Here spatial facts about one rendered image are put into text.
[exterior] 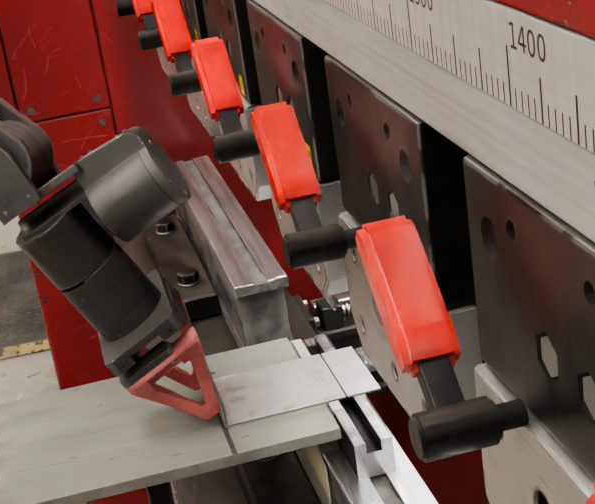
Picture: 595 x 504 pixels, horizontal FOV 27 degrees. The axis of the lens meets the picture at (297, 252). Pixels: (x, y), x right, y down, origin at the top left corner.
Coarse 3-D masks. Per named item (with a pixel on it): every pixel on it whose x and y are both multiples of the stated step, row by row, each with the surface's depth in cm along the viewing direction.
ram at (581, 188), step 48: (288, 0) 71; (528, 0) 38; (576, 0) 34; (336, 48) 62; (384, 48) 54; (432, 96) 49; (480, 96) 44; (480, 144) 45; (528, 144) 40; (576, 144) 37; (528, 192) 41; (576, 192) 37
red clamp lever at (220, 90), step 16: (192, 48) 84; (208, 48) 84; (224, 48) 84; (208, 64) 83; (224, 64) 83; (208, 80) 83; (224, 80) 83; (208, 96) 82; (224, 96) 82; (240, 96) 83; (224, 112) 82; (240, 112) 82; (224, 128) 81; (240, 128) 81; (224, 144) 80; (240, 144) 80; (256, 144) 81; (224, 160) 81
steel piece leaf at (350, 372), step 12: (348, 348) 109; (324, 360) 108; (336, 360) 107; (348, 360) 107; (360, 360) 107; (336, 372) 105; (348, 372) 105; (360, 372) 104; (348, 384) 103; (360, 384) 103; (372, 384) 102; (348, 396) 101
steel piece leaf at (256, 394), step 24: (312, 360) 108; (216, 384) 106; (240, 384) 106; (264, 384) 105; (288, 384) 104; (312, 384) 104; (336, 384) 103; (240, 408) 102; (264, 408) 101; (288, 408) 100
